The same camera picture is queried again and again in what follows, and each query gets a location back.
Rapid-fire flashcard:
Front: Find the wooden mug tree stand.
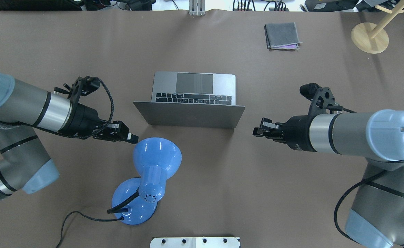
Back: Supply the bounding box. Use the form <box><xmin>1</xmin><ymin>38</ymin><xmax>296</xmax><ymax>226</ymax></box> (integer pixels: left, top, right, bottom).
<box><xmin>351</xmin><ymin>0</ymin><xmax>404</xmax><ymax>54</ymax></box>

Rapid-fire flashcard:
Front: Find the grey laptop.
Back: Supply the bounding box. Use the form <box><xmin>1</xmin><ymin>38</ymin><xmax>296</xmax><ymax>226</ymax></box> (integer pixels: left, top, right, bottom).
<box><xmin>134</xmin><ymin>72</ymin><xmax>245</xmax><ymax>129</ymax></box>

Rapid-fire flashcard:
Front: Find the black lamp power cable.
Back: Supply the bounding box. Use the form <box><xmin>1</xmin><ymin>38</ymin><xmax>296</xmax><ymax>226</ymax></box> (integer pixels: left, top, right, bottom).
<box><xmin>55</xmin><ymin>211</ymin><xmax>125</xmax><ymax>248</ymax></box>

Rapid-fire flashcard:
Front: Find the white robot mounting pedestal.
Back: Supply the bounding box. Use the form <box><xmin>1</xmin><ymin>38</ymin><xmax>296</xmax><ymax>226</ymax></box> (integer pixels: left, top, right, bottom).
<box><xmin>150</xmin><ymin>236</ymin><xmax>242</xmax><ymax>248</ymax></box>

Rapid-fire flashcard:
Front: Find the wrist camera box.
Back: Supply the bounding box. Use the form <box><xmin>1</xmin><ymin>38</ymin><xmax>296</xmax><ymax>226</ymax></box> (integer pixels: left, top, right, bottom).
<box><xmin>299</xmin><ymin>83</ymin><xmax>343</xmax><ymax>116</ymax></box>
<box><xmin>53</xmin><ymin>76</ymin><xmax>101</xmax><ymax>105</ymax></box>

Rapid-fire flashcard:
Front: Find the folded grey purple cloth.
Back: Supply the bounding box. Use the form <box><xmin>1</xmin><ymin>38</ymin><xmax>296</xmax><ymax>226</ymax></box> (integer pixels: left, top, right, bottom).
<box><xmin>264</xmin><ymin>22</ymin><xmax>301</xmax><ymax>50</ymax></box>

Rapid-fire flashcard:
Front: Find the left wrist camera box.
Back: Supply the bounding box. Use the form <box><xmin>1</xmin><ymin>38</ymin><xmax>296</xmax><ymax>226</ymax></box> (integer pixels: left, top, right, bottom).
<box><xmin>53</xmin><ymin>76</ymin><xmax>101</xmax><ymax>105</ymax></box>

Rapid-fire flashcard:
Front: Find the blue desk lamp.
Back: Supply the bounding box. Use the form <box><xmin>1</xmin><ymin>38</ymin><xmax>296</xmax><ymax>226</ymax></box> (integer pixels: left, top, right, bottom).
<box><xmin>107</xmin><ymin>137</ymin><xmax>182</xmax><ymax>225</ymax></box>

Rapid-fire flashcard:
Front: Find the aluminium frame post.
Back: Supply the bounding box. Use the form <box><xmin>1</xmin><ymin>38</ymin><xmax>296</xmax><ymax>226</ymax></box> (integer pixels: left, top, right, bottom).
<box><xmin>189</xmin><ymin>0</ymin><xmax>205</xmax><ymax>16</ymax></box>

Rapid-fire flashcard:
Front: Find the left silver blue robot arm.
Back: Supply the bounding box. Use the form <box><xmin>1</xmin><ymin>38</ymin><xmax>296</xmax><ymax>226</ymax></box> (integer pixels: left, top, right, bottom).
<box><xmin>0</xmin><ymin>73</ymin><xmax>139</xmax><ymax>201</ymax></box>

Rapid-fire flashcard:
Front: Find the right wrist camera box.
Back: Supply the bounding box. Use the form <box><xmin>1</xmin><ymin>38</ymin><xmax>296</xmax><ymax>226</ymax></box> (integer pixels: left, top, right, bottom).
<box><xmin>299</xmin><ymin>83</ymin><xmax>343</xmax><ymax>116</ymax></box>

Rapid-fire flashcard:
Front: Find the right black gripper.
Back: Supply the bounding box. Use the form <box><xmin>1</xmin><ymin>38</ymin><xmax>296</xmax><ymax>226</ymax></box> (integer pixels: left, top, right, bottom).
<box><xmin>252</xmin><ymin>115</ymin><xmax>316</xmax><ymax>152</ymax></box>

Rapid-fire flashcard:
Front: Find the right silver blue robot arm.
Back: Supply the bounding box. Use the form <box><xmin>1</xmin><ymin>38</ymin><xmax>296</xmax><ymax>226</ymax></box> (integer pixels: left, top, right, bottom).
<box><xmin>253</xmin><ymin>110</ymin><xmax>404</xmax><ymax>248</ymax></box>

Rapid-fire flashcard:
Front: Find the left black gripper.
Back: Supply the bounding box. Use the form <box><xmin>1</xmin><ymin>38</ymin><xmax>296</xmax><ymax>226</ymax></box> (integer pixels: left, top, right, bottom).
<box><xmin>59</xmin><ymin>104</ymin><xmax>139</xmax><ymax>144</ymax></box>

